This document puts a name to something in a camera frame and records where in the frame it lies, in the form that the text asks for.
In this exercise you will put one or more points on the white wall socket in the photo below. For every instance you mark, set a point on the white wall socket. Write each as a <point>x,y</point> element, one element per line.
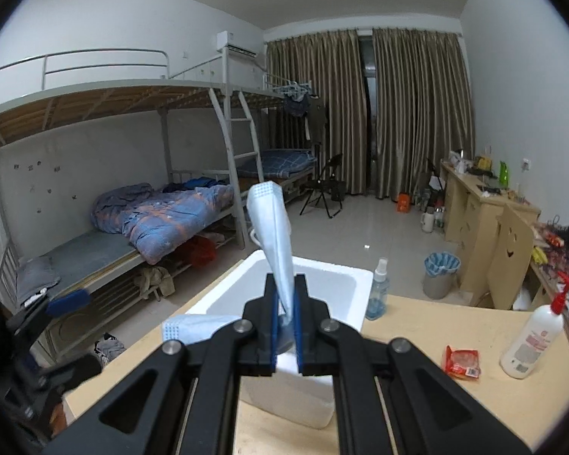
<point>527,165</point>

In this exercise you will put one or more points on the orange box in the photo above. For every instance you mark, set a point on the orange box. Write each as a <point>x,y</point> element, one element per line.
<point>404,203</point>

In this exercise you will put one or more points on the blue orange plaid quilt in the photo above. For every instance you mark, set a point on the blue orange plaid quilt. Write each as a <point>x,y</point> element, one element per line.
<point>170,218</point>

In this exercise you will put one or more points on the grey sneakers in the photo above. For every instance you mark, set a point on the grey sneakers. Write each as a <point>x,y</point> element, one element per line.
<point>110,348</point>

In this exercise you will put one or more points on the white pump bottle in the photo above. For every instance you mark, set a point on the white pump bottle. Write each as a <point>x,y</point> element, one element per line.
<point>526,346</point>

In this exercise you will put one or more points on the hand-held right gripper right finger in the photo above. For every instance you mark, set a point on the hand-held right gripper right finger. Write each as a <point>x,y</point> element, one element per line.
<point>298,350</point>

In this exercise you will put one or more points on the blue plaid bedding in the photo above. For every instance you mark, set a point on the blue plaid bedding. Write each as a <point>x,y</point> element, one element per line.
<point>284,161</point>

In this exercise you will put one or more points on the white foam box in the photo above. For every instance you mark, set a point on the white foam box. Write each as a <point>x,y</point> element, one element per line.
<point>322,284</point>

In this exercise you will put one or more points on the grey metal bunk bed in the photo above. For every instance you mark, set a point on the grey metal bunk bed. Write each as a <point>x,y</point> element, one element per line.
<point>76,104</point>
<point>256,97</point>

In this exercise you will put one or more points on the red cloth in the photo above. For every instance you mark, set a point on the red cloth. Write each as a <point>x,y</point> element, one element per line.
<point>199,251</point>

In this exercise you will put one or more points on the grey pillow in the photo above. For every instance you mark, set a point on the grey pillow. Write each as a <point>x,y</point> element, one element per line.
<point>35,277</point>

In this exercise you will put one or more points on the light wooden desk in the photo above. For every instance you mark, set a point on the light wooden desk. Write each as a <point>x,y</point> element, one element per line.
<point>474,213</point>

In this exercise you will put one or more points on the green bottle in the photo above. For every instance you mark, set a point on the green bottle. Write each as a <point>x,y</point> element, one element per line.
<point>505,175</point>

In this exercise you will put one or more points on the hanging blue clothes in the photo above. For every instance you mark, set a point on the hanging blue clothes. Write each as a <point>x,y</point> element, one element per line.
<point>296,102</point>

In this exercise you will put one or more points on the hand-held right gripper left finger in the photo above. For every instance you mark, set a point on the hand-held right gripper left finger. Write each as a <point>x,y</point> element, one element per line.
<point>275,331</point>

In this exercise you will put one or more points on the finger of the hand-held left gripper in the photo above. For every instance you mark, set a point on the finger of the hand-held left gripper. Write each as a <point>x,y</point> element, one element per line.
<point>69,301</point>

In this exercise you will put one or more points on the clear spray bottle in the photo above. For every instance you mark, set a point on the clear spray bottle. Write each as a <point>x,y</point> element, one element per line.
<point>377,298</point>

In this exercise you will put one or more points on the grey trash bin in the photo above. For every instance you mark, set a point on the grey trash bin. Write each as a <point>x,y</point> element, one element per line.
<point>438,284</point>

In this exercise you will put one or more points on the grey blue mattress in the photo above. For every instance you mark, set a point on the grey blue mattress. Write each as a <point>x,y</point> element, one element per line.
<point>90,251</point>

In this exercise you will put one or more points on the beige cloth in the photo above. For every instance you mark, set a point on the beige cloth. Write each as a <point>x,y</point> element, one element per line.
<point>154,282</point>

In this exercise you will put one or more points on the black folding chair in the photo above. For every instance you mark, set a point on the black folding chair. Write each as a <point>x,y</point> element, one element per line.
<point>332,166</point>

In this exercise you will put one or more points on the blue face mask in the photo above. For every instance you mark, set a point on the blue face mask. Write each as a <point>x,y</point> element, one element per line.
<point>270,227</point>
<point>194,328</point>

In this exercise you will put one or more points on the brown curtain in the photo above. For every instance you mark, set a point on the brown curtain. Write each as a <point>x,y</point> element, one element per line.
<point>417,104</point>
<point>332,104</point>

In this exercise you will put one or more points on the red snack packet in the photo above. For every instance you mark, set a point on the red snack packet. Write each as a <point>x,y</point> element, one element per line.
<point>461,362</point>

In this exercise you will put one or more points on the patterned tablecloth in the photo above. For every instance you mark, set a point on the patterned tablecloth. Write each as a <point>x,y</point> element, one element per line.
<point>557,265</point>

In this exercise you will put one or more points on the white air conditioner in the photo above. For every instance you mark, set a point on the white air conditioner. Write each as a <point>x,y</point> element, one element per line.
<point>232,42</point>

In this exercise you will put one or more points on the light wooden chair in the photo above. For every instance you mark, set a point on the light wooden chair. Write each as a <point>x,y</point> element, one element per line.
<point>507,246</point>

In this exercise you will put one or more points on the hanging dark shirt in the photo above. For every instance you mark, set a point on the hanging dark shirt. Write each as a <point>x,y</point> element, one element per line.
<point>316,118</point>

